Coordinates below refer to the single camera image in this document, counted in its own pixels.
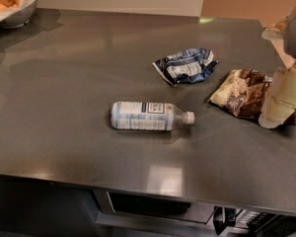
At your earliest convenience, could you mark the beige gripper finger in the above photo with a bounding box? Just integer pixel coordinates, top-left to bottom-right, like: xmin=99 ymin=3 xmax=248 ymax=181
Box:
xmin=259 ymin=66 xmax=296 ymax=128

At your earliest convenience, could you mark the clear plastic water bottle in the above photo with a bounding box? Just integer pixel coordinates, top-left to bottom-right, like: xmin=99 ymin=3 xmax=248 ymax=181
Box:
xmin=111 ymin=102 xmax=195 ymax=131

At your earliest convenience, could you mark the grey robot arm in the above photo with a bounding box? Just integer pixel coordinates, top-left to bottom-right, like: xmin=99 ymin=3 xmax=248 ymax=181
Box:
xmin=259 ymin=7 xmax=296 ymax=128

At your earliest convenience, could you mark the brown chocolate snack bag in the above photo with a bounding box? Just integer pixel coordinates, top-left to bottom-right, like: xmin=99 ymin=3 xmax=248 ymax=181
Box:
xmin=209 ymin=69 xmax=296 ymax=125

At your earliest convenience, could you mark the crumpled blue white wrapper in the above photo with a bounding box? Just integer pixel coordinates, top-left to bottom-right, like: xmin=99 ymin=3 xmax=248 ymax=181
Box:
xmin=152 ymin=47 xmax=218 ymax=86

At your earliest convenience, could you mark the black appliance under table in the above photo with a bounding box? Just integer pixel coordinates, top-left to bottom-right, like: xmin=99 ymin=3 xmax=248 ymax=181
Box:
xmin=213 ymin=207 xmax=296 ymax=237

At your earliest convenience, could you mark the stainless microwave under table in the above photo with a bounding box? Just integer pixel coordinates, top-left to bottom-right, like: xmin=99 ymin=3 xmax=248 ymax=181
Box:
xmin=93 ymin=189 xmax=214 ymax=236

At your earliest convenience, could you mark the metal fruit bowl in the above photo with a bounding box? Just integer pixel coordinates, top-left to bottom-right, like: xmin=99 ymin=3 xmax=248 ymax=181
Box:
xmin=0 ymin=0 xmax=38 ymax=28

